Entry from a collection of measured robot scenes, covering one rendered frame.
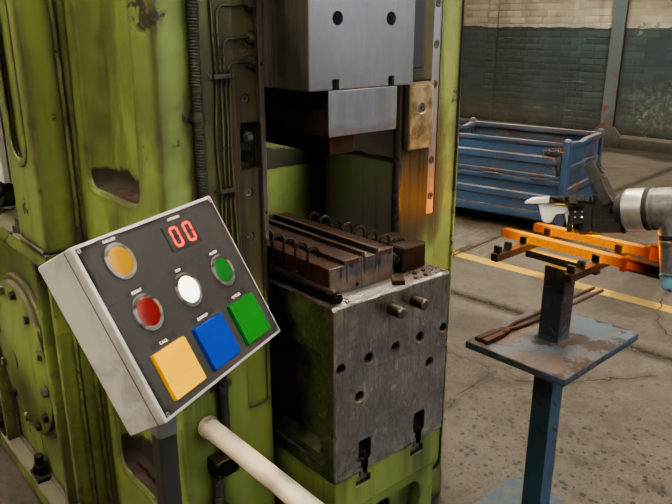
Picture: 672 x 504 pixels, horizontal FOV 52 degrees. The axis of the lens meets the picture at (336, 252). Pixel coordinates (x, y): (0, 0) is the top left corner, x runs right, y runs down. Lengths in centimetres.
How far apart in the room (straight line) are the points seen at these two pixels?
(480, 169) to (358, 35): 409
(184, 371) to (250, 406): 66
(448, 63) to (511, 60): 825
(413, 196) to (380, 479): 74
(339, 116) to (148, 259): 56
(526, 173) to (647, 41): 430
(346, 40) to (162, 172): 45
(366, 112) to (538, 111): 853
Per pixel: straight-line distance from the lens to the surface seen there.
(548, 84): 990
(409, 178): 184
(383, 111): 154
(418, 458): 191
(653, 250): 194
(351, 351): 155
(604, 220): 161
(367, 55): 150
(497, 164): 545
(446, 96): 192
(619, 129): 951
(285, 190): 201
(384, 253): 163
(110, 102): 172
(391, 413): 174
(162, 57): 138
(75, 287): 103
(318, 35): 141
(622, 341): 204
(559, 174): 526
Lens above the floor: 149
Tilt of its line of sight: 18 degrees down
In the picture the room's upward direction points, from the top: straight up
